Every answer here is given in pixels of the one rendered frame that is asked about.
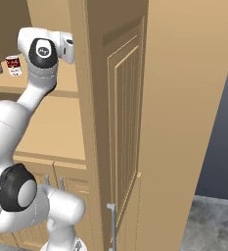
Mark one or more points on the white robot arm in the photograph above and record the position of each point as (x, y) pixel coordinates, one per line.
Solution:
(8, 130)

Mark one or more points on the tan panelled cabinet door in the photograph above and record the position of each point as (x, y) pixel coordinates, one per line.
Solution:
(125, 114)

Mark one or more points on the tan wooden cabinet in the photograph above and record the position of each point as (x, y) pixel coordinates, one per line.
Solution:
(184, 98)

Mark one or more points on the tan cupboard door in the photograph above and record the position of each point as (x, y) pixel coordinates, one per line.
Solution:
(75, 189)
(40, 171)

